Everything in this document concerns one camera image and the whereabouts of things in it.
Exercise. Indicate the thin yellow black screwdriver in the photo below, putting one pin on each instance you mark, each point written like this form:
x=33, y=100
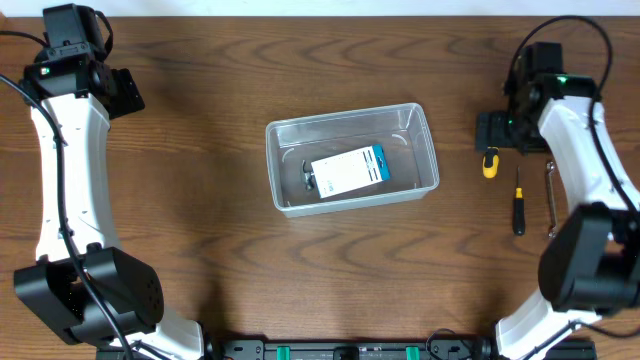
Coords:
x=518, y=215

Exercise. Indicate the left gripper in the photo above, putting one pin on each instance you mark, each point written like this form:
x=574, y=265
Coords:
x=122, y=97

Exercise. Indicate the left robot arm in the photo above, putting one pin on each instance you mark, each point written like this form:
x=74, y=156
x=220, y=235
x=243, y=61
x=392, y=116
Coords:
x=83, y=286

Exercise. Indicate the clear plastic container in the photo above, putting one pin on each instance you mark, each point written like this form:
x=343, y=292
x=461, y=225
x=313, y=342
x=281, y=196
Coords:
x=401, y=130

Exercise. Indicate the small claw hammer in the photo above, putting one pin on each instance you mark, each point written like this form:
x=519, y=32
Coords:
x=307, y=177

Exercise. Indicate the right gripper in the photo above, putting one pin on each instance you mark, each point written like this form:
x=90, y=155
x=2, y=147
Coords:
x=493, y=121

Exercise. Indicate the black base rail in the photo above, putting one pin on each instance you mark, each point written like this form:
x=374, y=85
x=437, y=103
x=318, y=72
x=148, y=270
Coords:
x=440, y=347

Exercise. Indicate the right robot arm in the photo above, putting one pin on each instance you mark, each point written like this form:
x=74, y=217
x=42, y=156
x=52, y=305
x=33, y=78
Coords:
x=590, y=268

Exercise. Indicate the silver wrench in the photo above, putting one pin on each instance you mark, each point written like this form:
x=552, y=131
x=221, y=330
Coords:
x=550, y=169

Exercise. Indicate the blue white cardboard box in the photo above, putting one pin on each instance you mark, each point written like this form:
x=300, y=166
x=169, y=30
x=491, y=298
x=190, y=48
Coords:
x=349, y=171

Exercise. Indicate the stubby yellow black screwdriver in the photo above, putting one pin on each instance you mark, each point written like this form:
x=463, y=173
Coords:
x=490, y=163

